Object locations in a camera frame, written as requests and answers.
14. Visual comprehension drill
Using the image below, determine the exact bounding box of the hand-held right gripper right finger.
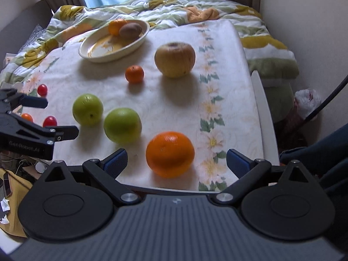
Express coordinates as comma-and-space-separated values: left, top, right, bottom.
214, 149, 316, 206

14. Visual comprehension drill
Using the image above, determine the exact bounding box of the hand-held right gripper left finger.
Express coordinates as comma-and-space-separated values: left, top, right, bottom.
41, 149, 140, 207

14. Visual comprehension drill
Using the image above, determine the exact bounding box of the brown kiwi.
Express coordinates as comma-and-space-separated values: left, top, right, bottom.
119, 22, 144, 40

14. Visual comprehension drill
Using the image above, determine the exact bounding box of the cream oval bowl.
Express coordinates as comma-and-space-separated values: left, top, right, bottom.
78, 19, 151, 64

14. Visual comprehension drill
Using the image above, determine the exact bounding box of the striped floral blanket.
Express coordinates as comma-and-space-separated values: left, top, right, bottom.
0, 0, 299, 93

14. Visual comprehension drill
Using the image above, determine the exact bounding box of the yellow bag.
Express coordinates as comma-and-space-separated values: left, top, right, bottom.
0, 168, 33, 238

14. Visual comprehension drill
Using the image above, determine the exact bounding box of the yellow apple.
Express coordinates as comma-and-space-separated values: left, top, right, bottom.
154, 42, 196, 78

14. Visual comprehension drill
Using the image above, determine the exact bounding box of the white table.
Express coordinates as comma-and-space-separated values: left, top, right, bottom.
251, 70, 280, 167

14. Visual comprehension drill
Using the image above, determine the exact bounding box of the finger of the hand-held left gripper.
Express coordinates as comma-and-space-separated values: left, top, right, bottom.
0, 113, 79, 143
0, 88, 49, 113

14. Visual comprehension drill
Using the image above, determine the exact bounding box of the person's dark trouser leg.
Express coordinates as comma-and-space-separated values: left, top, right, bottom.
280, 124, 348, 186

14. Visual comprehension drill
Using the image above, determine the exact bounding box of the grey headboard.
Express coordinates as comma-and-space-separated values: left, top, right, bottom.
0, 0, 53, 57

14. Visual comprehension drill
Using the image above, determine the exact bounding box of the large orange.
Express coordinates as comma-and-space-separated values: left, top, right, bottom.
146, 132, 195, 179

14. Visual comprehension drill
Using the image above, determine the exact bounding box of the white plastic bag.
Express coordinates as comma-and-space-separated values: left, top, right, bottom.
295, 88, 322, 120

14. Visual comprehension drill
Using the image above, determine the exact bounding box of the green apple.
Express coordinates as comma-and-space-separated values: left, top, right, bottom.
103, 107, 142, 144
72, 94, 104, 126

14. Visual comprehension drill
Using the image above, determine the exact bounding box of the black cable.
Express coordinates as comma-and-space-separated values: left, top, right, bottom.
304, 75, 348, 120

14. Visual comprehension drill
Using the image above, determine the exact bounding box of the small mandarin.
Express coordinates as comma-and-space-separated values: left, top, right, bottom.
125, 65, 144, 84

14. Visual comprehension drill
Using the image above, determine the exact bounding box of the grey patterned pillow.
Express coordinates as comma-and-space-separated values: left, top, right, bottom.
20, 25, 48, 51

